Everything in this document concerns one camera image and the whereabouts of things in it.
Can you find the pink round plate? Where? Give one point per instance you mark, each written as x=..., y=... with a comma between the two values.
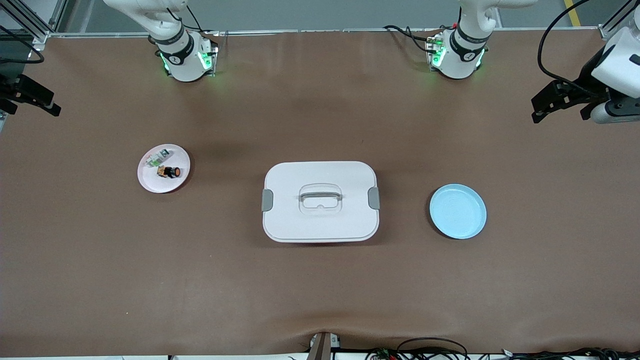
x=170, y=186

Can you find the aluminium frame corner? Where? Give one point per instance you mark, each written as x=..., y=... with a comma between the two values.
x=40, y=37
x=607, y=32

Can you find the white lidded pink storage box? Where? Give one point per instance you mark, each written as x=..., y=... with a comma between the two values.
x=320, y=225

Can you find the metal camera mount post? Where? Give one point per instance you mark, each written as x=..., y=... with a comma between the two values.
x=320, y=347

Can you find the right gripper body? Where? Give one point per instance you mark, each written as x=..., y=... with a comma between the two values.
x=10, y=88

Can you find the orange black push switch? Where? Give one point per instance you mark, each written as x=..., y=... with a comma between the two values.
x=169, y=172

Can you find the brown table mat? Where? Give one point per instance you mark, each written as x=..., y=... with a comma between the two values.
x=320, y=290

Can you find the light blue round plate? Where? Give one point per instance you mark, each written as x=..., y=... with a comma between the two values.
x=457, y=212

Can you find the small white box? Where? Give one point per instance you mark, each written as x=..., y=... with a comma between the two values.
x=335, y=341

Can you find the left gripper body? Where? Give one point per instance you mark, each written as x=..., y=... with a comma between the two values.
x=587, y=80

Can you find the clear table edge strip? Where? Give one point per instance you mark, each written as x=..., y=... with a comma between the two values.
x=325, y=31

